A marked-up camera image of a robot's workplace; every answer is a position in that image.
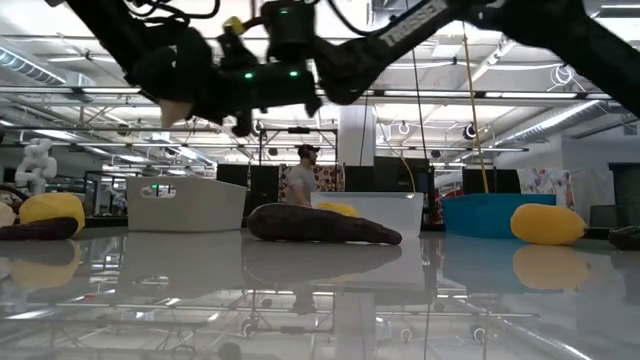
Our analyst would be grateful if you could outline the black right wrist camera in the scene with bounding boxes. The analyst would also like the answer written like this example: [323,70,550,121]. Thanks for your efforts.
[260,0,317,59]

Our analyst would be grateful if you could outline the floral patterned panel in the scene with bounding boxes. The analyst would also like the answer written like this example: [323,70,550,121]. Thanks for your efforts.
[516,168,574,211]
[277,164,346,194]

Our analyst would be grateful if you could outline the long black cable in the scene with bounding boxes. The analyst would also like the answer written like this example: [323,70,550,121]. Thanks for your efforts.
[409,47,432,196]

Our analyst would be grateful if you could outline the teal plastic basket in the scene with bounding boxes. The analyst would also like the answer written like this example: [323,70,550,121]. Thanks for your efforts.
[441,193,558,240]

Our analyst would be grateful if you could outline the white humanoid figure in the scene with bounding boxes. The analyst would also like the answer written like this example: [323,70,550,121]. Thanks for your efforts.
[13,137,59,197]

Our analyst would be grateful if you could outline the yellow lemon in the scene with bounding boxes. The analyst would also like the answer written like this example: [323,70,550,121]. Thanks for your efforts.
[18,192,87,234]
[315,201,360,219]

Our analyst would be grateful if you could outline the yellow cable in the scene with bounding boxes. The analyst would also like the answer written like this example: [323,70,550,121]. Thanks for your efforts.
[460,22,490,195]

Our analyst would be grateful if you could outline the person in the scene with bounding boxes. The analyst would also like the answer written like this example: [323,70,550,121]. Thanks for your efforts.
[283,144,322,208]

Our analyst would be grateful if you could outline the orange-yellow mango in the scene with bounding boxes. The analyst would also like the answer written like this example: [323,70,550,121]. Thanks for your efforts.
[510,202,588,247]

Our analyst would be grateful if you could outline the grey plastic basket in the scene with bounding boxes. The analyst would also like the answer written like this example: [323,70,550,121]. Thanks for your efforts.
[125,175,248,233]

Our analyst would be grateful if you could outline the large purple eggplant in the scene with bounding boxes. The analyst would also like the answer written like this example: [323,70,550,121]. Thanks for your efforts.
[246,202,403,247]

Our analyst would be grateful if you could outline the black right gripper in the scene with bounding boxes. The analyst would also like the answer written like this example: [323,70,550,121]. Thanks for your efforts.
[219,59,324,139]

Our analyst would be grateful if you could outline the clear plastic basket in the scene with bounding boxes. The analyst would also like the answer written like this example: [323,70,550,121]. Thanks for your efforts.
[310,191,426,237]

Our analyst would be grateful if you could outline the beige garlic bulb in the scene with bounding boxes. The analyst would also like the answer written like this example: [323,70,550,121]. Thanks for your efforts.
[0,201,17,229]

